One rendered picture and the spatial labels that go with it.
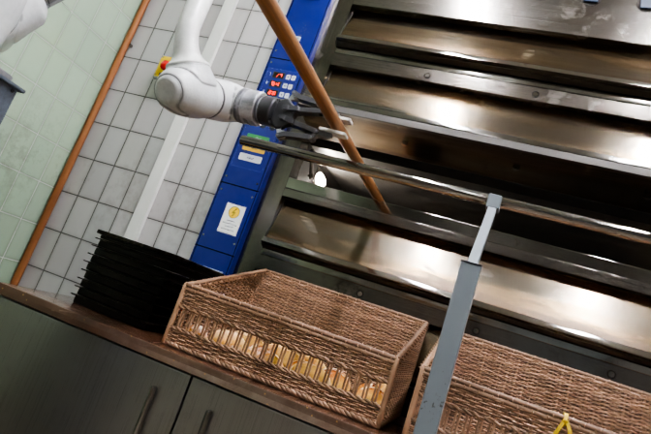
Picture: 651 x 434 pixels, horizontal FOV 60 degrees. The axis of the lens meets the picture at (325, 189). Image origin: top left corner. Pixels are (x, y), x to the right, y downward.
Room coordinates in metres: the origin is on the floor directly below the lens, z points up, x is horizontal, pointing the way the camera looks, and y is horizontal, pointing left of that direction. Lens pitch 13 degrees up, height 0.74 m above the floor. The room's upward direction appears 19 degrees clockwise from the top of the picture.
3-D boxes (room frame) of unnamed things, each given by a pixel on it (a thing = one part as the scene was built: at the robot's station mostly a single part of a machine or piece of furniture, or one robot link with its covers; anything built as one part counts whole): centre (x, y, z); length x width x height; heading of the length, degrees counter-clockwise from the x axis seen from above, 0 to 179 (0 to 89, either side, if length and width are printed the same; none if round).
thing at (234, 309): (1.54, -0.08, 0.72); 0.56 x 0.49 x 0.28; 71
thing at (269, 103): (1.33, 0.17, 1.20); 0.09 x 0.07 x 0.08; 70
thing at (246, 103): (1.36, 0.24, 1.20); 0.09 x 0.06 x 0.09; 160
